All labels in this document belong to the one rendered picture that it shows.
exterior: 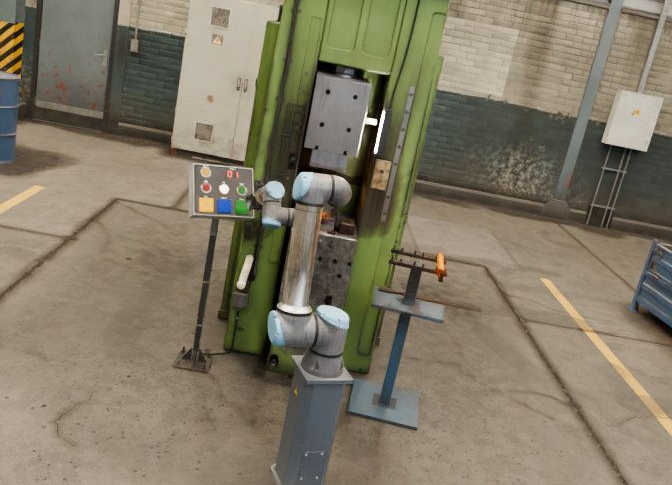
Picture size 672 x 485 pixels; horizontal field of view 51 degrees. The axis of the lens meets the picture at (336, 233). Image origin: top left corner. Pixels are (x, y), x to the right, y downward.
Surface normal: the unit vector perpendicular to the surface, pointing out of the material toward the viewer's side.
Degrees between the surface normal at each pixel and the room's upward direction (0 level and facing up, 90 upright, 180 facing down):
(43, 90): 90
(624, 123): 90
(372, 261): 90
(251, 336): 90
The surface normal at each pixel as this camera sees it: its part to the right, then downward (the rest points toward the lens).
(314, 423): 0.35, 0.33
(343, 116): 0.01, 0.29
